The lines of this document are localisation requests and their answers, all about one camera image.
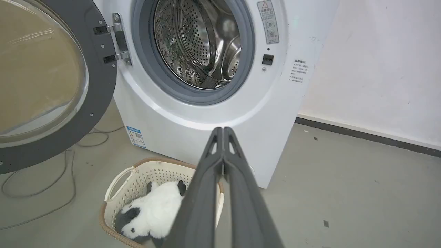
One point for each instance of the black and white panda plush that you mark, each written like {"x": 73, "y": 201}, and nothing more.
{"x": 155, "y": 213}

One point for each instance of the metal door hinge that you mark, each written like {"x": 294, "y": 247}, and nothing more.
{"x": 120, "y": 39}

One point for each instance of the grey warning label sticker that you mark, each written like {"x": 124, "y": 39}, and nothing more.
{"x": 268, "y": 21}

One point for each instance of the grey round washing machine door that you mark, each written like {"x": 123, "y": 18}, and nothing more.
{"x": 55, "y": 82}

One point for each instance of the cream plastic laundry basket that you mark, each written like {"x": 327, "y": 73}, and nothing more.
{"x": 137, "y": 182}

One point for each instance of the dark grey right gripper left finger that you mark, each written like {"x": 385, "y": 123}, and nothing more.
{"x": 198, "y": 206}

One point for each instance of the white front-load washing machine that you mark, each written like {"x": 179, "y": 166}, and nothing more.
{"x": 193, "y": 113}

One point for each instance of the blue energy label sticker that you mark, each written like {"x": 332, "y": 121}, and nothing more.
{"x": 136, "y": 136}

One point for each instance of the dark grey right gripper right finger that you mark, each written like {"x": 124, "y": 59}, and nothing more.
{"x": 249, "y": 210}

